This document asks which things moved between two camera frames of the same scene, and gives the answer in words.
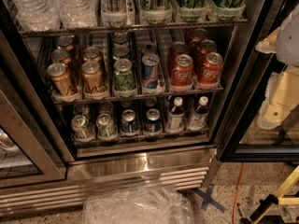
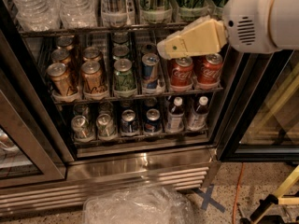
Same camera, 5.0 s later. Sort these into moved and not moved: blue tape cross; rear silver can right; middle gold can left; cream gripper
Moved: cream gripper
Not moved: blue tape cross; middle gold can left; rear silver can right
